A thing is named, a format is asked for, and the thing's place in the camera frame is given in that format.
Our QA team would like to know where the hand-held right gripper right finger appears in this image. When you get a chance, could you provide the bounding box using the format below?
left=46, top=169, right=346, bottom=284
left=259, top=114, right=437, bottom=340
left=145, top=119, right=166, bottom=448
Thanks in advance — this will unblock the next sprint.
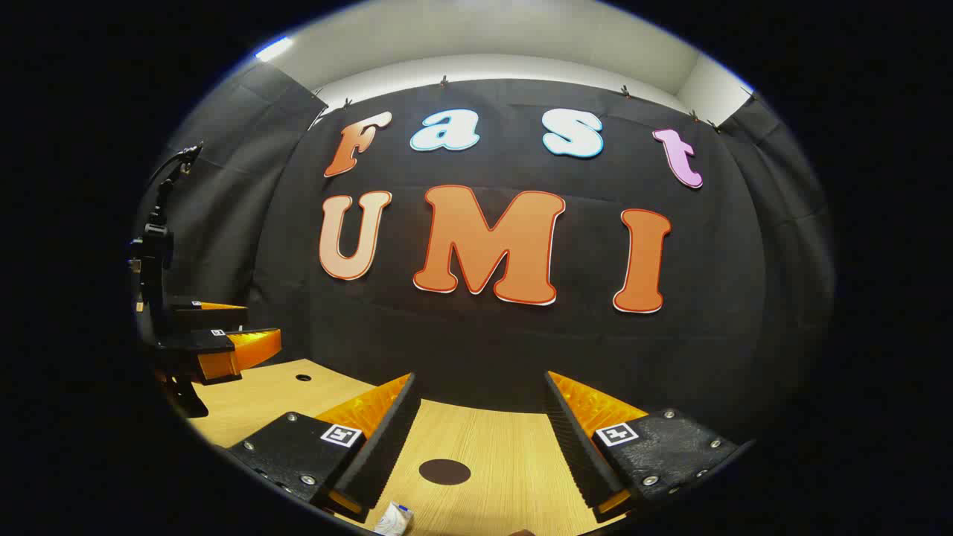
left=544, top=370, right=756, bottom=523

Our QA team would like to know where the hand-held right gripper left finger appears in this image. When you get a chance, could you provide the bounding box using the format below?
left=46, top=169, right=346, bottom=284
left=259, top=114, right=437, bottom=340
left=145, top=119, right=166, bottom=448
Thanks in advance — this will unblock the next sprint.
left=226, top=372, right=421, bottom=523

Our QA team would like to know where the white toothpaste tube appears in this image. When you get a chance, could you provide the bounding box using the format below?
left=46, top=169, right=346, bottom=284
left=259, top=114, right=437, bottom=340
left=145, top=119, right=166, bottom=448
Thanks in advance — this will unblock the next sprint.
left=372, top=502, right=415, bottom=536

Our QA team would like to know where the wooden desktop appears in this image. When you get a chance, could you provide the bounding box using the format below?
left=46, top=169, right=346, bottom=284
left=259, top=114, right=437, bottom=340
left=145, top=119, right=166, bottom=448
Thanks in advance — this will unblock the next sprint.
left=186, top=357, right=634, bottom=536

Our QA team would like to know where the black backdrop cloth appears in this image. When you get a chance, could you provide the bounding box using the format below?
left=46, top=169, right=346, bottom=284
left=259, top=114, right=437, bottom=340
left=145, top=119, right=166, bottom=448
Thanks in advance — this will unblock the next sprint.
left=133, top=61, right=836, bottom=447

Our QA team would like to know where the ceiling light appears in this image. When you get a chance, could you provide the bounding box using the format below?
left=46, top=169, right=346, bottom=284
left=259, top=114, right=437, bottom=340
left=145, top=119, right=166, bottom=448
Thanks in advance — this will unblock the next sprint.
left=255, top=36, right=295, bottom=63

